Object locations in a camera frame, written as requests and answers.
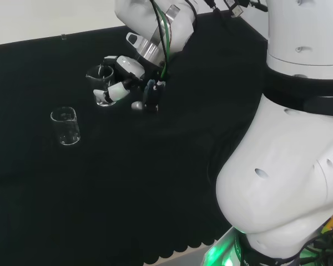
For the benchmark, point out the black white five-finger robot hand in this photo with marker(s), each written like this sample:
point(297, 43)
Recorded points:
point(130, 67)

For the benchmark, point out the clear glass beaker white scale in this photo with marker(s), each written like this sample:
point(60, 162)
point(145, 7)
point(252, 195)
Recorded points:
point(98, 80)

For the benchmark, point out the clear glass beaker white label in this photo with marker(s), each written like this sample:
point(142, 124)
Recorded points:
point(65, 127)

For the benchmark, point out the black bench cloth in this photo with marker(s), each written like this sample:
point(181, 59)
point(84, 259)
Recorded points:
point(127, 180)

